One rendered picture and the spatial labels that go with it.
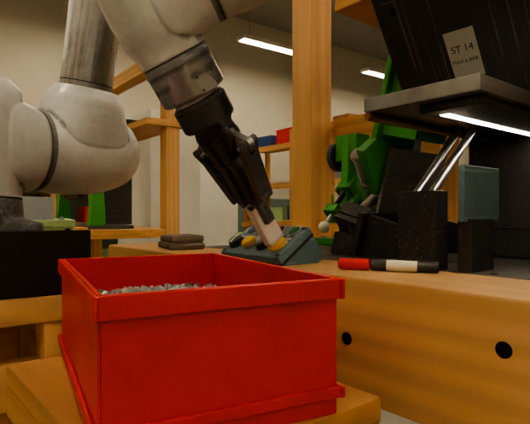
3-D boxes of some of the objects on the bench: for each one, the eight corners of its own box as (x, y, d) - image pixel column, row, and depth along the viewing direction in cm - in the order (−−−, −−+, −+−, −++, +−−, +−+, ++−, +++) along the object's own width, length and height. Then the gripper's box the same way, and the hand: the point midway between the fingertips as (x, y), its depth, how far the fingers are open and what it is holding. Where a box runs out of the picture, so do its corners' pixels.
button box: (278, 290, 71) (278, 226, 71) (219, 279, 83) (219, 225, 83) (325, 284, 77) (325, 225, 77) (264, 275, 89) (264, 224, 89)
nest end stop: (365, 243, 91) (357, 224, 88) (341, 234, 95) (333, 215, 92) (369, 239, 91) (361, 220, 88) (345, 230, 96) (337, 212, 93)
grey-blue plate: (469, 272, 63) (469, 164, 63) (454, 272, 65) (453, 165, 65) (503, 267, 69) (503, 168, 69) (489, 267, 71) (489, 169, 71)
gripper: (152, 118, 68) (233, 253, 77) (203, 102, 58) (288, 260, 67) (191, 94, 72) (263, 225, 81) (244, 75, 62) (320, 227, 70)
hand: (264, 222), depth 72 cm, fingers closed
